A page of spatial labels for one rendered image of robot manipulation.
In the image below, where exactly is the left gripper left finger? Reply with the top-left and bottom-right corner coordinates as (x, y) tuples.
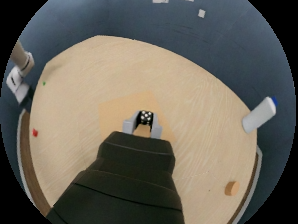
(122, 109), (141, 135)

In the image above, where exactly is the black die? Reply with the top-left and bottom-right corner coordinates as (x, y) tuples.
(140, 111), (153, 125)

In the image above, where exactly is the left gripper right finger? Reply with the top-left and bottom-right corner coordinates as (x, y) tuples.
(150, 113), (162, 139)

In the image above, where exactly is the white plastic bottle with blue cap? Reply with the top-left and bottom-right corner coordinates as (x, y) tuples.
(242, 96), (278, 133)

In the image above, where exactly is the tan square mat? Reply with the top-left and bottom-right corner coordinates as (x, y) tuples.
(98, 91), (176, 143)

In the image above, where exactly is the red die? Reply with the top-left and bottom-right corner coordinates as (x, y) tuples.
(32, 129), (39, 137)

